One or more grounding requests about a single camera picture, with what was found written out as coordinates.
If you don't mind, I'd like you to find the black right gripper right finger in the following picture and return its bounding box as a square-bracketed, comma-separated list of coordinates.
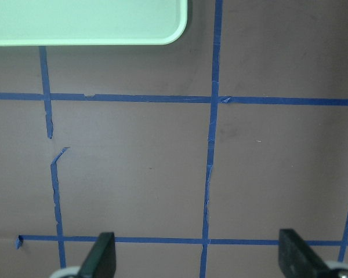
[278, 229, 331, 278]

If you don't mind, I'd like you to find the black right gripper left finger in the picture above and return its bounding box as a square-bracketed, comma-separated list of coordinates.
[77, 232, 117, 278]

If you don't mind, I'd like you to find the light green plastic tray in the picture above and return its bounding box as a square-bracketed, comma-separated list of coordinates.
[0, 1, 189, 46]

